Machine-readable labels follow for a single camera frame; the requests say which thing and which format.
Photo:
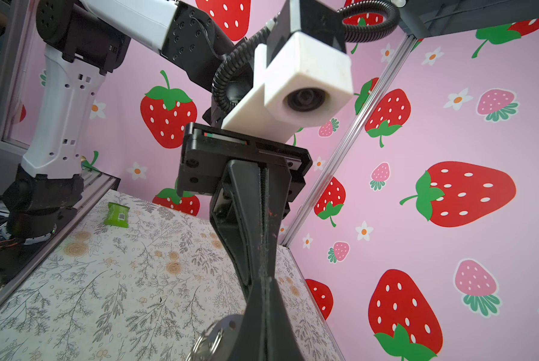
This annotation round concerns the green snack packet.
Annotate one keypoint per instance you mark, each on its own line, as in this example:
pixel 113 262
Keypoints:
pixel 117 215

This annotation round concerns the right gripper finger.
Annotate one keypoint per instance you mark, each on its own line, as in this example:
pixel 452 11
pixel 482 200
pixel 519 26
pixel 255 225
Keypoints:
pixel 266 332

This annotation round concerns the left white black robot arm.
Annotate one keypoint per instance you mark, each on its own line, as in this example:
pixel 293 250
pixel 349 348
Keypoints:
pixel 169 158

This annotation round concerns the aluminium extrusion rail frame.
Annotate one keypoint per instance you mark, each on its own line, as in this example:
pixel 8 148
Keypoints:
pixel 44 197

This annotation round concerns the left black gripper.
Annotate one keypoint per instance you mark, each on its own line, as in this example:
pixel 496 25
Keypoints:
pixel 236 215

